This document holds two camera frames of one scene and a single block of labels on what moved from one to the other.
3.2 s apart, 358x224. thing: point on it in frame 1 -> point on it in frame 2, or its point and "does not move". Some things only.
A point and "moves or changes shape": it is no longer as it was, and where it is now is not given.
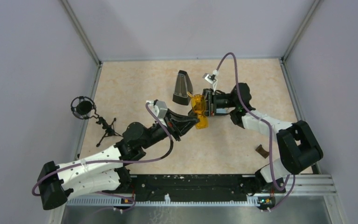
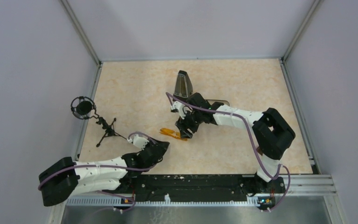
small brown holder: (264, 153) does not move
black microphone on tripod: (84, 108) does not move
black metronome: (183, 86) does not move
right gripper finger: (209, 107) -> (184, 134)
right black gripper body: (223, 101) -> (192, 121)
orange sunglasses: (198, 105) moves or changes shape
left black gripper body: (169, 123) -> (150, 143)
